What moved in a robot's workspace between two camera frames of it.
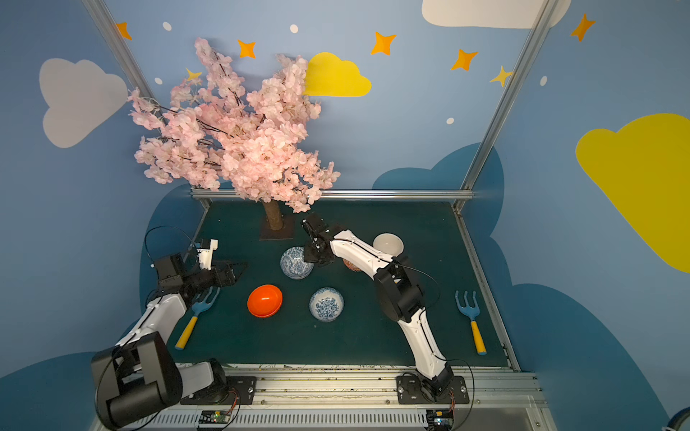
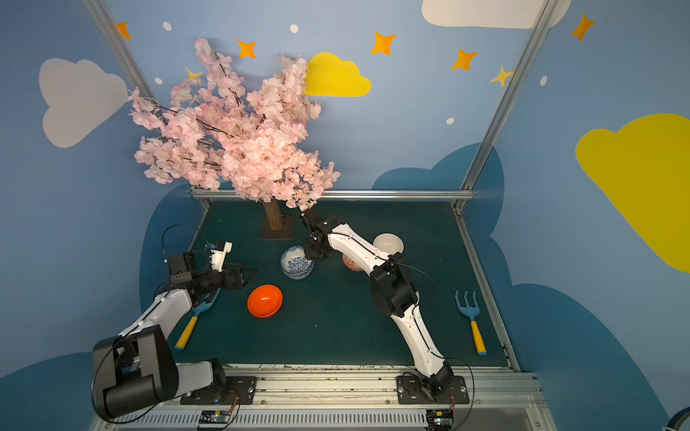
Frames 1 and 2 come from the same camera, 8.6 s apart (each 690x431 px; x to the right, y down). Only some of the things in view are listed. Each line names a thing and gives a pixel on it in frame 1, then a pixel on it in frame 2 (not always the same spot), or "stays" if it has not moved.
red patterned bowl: x=351 y=266 stays
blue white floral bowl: x=326 y=304 → x=295 y=264
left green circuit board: x=214 y=417 stays
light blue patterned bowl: x=293 y=264 stays
